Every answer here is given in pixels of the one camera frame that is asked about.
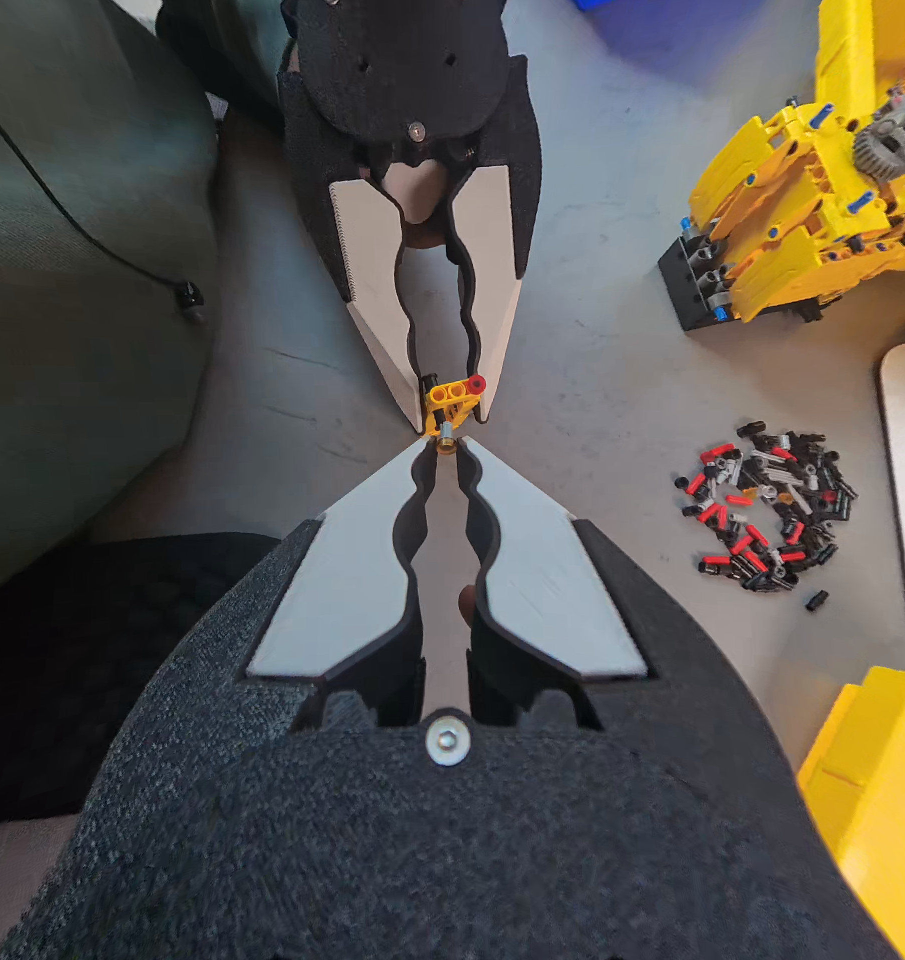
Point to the blue parts bin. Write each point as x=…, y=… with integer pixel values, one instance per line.
x=662, y=30

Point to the yellow parts bin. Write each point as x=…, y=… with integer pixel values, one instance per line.
x=842, y=45
x=880, y=825

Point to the yellow lego model black base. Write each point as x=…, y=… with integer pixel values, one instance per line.
x=782, y=225

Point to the single black lego pin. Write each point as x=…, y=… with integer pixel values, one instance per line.
x=817, y=599

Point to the person's right hand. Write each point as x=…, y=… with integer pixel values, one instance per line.
x=467, y=606

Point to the person's green sweatshirt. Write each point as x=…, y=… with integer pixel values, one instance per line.
x=70, y=300

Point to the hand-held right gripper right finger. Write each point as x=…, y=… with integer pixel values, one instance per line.
x=557, y=600

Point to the yellow lego beam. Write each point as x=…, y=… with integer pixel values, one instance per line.
x=445, y=395

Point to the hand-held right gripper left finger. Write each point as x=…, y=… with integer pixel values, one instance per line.
x=332, y=600

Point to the person's left forearm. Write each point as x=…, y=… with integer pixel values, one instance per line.
x=261, y=37

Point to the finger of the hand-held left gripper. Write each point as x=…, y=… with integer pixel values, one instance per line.
x=370, y=262
x=494, y=262

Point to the person's left hand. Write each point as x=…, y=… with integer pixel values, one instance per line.
x=419, y=195

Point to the pile of red black lego pins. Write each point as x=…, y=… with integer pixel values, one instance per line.
x=767, y=510

